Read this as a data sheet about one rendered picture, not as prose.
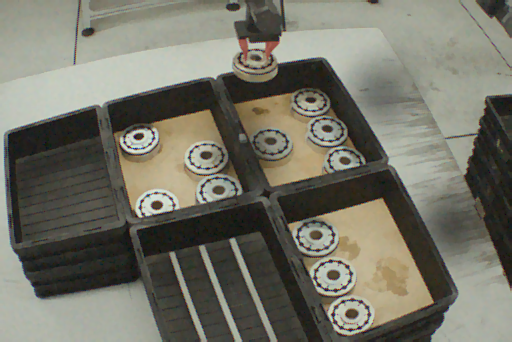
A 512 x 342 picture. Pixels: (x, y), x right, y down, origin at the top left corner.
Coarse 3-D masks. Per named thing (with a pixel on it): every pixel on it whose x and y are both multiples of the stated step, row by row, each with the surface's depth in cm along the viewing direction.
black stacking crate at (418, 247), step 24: (312, 192) 146; (336, 192) 149; (360, 192) 152; (384, 192) 154; (288, 216) 149; (312, 216) 152; (408, 216) 143; (408, 240) 145; (432, 264) 134; (432, 288) 136; (384, 336) 126; (408, 336) 130
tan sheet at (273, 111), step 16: (272, 96) 178; (288, 96) 179; (240, 112) 174; (256, 112) 174; (272, 112) 174; (288, 112) 174; (256, 128) 170; (288, 128) 171; (304, 128) 171; (304, 144) 167; (352, 144) 168; (304, 160) 164; (320, 160) 164; (272, 176) 160; (288, 176) 160; (304, 176) 160
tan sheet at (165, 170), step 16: (208, 112) 174; (160, 128) 170; (176, 128) 170; (192, 128) 170; (208, 128) 170; (160, 144) 166; (176, 144) 166; (192, 144) 166; (160, 160) 163; (176, 160) 163; (128, 176) 159; (144, 176) 159; (160, 176) 159; (176, 176) 159; (128, 192) 156; (144, 192) 156; (176, 192) 156; (192, 192) 156
